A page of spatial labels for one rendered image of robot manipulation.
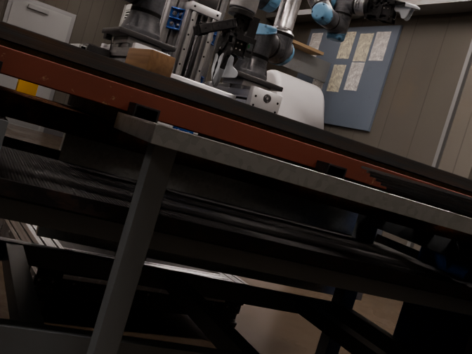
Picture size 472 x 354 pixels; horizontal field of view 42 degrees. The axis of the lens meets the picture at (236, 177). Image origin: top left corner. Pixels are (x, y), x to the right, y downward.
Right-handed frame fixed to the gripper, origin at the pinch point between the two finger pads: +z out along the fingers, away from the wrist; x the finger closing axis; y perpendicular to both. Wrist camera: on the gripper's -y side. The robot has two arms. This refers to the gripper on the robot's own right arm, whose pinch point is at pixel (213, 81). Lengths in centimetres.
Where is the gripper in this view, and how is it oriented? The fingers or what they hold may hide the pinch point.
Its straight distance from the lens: 165.9
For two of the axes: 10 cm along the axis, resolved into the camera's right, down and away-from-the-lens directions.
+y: 8.8, 2.4, 4.2
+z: -2.9, 9.6, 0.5
